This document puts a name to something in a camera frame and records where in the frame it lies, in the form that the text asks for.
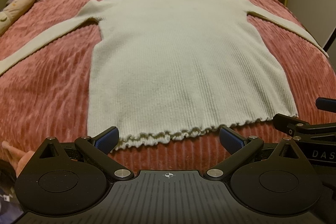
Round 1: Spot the cream long plush pillow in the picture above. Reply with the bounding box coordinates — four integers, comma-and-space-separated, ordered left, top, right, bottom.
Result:
1, 0, 36, 35

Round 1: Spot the white ribbed knit sweater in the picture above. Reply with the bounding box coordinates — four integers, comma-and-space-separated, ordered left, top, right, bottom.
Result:
1, 0, 316, 148

